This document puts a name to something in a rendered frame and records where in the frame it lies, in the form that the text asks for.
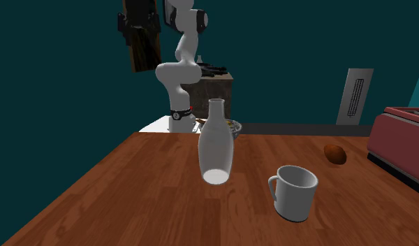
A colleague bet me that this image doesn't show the grey wall panel with vent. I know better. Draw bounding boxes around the grey wall panel with vent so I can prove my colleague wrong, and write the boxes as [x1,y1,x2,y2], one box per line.
[336,68,375,126]

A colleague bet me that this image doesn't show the white mug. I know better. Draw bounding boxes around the white mug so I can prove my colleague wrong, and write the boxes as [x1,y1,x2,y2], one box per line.
[267,165,319,224]

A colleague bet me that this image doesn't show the dark brown wooden wall panel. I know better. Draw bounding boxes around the dark brown wooden wall panel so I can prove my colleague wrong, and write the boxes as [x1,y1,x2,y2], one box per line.
[122,0,162,73]

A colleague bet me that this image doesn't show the brown oval fruit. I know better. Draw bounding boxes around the brown oval fruit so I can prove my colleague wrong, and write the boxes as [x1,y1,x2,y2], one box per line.
[323,144,348,166]

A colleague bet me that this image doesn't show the red toaster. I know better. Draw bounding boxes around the red toaster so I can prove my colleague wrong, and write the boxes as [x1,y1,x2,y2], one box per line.
[367,106,419,198]

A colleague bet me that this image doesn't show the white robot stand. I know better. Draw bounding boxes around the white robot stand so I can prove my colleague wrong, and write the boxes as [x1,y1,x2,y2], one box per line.
[138,115,200,133]

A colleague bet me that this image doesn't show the grey bowl with yellow contents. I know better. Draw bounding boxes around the grey bowl with yellow contents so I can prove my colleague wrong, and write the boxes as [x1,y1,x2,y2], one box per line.
[226,119,243,140]

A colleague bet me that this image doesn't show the clear glass bottle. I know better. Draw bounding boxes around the clear glass bottle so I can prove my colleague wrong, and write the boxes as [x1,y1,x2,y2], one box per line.
[198,98,235,186]

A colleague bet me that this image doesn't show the brown cabinet with black stove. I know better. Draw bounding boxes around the brown cabinet with black stove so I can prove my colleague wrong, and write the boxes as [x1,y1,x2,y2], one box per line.
[180,55,235,121]

